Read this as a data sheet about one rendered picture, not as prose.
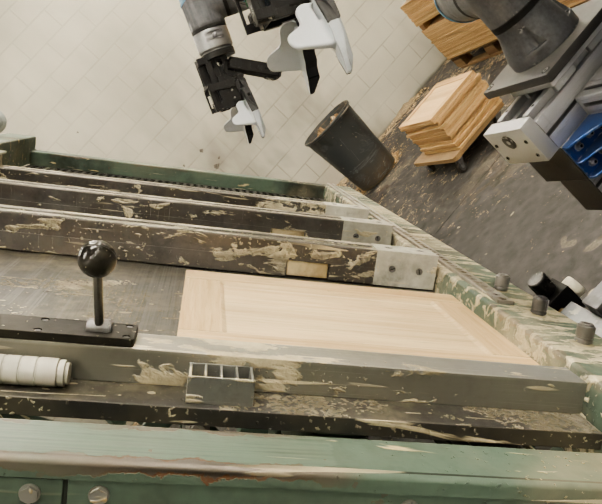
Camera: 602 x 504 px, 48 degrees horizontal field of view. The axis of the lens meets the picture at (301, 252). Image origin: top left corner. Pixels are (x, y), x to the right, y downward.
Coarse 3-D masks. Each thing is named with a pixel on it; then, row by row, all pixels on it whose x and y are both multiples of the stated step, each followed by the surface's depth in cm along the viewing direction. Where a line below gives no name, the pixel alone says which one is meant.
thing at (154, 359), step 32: (0, 352) 70; (32, 352) 70; (64, 352) 70; (96, 352) 71; (128, 352) 71; (160, 352) 72; (192, 352) 72; (224, 352) 74; (256, 352) 75; (288, 352) 76; (320, 352) 78; (352, 352) 79; (160, 384) 73; (256, 384) 74; (288, 384) 75; (320, 384) 75; (352, 384) 76; (384, 384) 76; (416, 384) 77; (448, 384) 77; (480, 384) 78; (512, 384) 78; (544, 384) 79; (576, 384) 79
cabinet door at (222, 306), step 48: (192, 288) 105; (240, 288) 110; (288, 288) 113; (336, 288) 117; (384, 288) 122; (192, 336) 83; (240, 336) 86; (288, 336) 89; (336, 336) 92; (384, 336) 95; (432, 336) 98; (480, 336) 100
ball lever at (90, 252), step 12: (96, 240) 66; (84, 252) 64; (96, 252) 64; (108, 252) 65; (84, 264) 64; (96, 264) 64; (108, 264) 65; (96, 276) 65; (96, 288) 68; (96, 300) 69; (96, 312) 70; (96, 324) 72; (108, 324) 72
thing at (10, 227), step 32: (0, 224) 119; (32, 224) 120; (64, 224) 120; (96, 224) 121; (128, 224) 122; (160, 224) 126; (128, 256) 123; (160, 256) 124; (192, 256) 125; (224, 256) 125; (256, 256) 126; (288, 256) 127; (320, 256) 128; (352, 256) 129; (384, 256) 130; (416, 256) 130; (416, 288) 132
